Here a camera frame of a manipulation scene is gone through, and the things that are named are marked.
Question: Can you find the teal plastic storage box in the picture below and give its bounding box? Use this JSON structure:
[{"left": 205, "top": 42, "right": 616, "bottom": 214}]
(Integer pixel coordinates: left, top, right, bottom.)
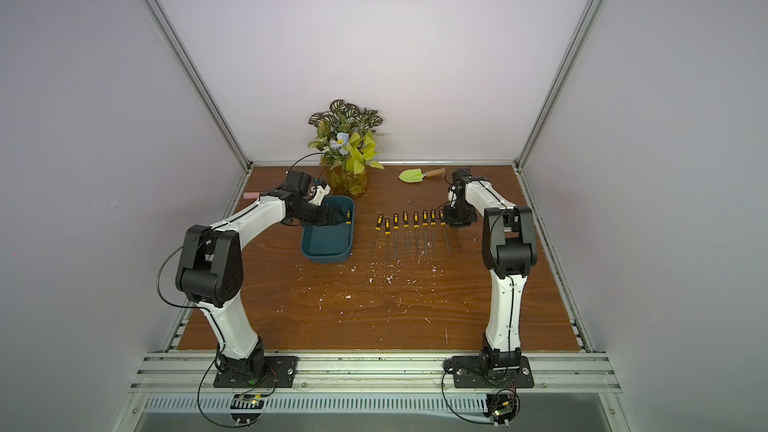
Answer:
[{"left": 300, "top": 196, "right": 355, "bottom": 264}]

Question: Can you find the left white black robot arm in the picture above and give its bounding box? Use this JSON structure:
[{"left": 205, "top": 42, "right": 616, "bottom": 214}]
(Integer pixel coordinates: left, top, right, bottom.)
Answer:
[{"left": 175, "top": 170, "right": 355, "bottom": 376}]

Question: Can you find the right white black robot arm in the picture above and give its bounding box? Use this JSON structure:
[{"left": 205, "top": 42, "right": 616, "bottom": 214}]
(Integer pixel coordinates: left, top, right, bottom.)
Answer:
[{"left": 442, "top": 168, "right": 538, "bottom": 372}]

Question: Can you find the amber vase with plants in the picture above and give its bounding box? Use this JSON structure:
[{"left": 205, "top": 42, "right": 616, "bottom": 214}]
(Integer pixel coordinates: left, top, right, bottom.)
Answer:
[{"left": 308, "top": 99, "right": 384, "bottom": 199}]

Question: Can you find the right controller board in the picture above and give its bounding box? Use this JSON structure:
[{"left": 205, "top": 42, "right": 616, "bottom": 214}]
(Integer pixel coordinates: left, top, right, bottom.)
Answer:
[{"left": 486, "top": 388, "right": 521, "bottom": 427}]

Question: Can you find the controller board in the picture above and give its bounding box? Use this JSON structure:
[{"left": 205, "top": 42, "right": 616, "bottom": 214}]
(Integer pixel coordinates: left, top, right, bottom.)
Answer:
[
  {"left": 229, "top": 393, "right": 266, "bottom": 427},
  {"left": 486, "top": 388, "right": 521, "bottom": 427}
]

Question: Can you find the left controller board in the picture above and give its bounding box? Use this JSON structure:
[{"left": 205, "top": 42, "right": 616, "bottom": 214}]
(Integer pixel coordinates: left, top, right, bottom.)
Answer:
[{"left": 229, "top": 393, "right": 266, "bottom": 427}]

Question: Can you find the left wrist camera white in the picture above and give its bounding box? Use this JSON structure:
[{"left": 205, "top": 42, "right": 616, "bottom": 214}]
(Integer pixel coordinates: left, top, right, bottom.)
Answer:
[{"left": 309, "top": 183, "right": 331, "bottom": 206}]

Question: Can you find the green trowel wooden handle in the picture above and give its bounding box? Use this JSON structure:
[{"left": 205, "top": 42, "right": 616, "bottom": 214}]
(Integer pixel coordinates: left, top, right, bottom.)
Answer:
[{"left": 398, "top": 168, "right": 446, "bottom": 184}]

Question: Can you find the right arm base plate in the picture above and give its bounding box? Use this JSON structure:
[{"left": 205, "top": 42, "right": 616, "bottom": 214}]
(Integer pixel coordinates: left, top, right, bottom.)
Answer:
[{"left": 443, "top": 355, "right": 535, "bottom": 389}]

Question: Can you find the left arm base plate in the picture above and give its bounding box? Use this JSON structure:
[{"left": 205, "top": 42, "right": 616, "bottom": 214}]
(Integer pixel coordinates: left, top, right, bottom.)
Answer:
[{"left": 214, "top": 355, "right": 299, "bottom": 389}]

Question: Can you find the aluminium front rail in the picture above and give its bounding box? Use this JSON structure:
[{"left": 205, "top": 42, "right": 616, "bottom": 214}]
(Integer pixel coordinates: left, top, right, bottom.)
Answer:
[{"left": 129, "top": 351, "right": 621, "bottom": 393}]

